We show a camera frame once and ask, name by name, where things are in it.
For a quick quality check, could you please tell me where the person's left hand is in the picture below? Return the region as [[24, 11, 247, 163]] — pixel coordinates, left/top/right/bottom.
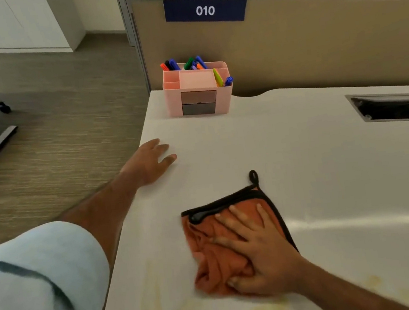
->
[[116, 136, 181, 190]]

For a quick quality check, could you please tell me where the person's right hand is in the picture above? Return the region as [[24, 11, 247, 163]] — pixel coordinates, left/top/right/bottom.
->
[[206, 195, 314, 305]]

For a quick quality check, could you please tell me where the orange microfibre cloth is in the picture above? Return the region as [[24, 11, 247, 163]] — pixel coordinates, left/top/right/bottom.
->
[[176, 165, 304, 302]]

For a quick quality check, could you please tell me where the pink desk organizer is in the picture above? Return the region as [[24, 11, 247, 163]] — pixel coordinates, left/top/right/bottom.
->
[[159, 56, 237, 122]]

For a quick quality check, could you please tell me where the person's right forearm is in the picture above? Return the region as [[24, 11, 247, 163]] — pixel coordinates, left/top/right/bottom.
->
[[291, 245, 409, 310]]

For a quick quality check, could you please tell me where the person's left forearm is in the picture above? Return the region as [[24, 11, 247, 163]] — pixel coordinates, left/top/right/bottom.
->
[[52, 167, 152, 281]]

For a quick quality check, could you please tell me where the bunch of coloured markers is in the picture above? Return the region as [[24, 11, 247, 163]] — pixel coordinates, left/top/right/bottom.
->
[[159, 54, 209, 76]]

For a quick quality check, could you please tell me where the yellow green highlighter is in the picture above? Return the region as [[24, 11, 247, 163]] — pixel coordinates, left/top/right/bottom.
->
[[212, 67, 225, 88]]

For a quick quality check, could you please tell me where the blue number sign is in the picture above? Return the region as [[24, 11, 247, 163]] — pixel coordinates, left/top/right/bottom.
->
[[163, 0, 250, 31]]

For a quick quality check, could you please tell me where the light blue left sleeve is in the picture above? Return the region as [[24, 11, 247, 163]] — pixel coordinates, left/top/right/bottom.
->
[[0, 215, 116, 310]]

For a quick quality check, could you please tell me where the beige desk partition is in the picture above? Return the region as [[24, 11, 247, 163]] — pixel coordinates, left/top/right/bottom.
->
[[124, 0, 409, 124]]

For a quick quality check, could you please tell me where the white storage cabinet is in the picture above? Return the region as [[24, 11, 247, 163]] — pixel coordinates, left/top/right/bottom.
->
[[0, 0, 89, 63]]

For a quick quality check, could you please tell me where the grey cable hatch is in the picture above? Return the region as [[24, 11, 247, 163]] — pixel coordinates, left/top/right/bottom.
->
[[345, 87, 409, 132]]

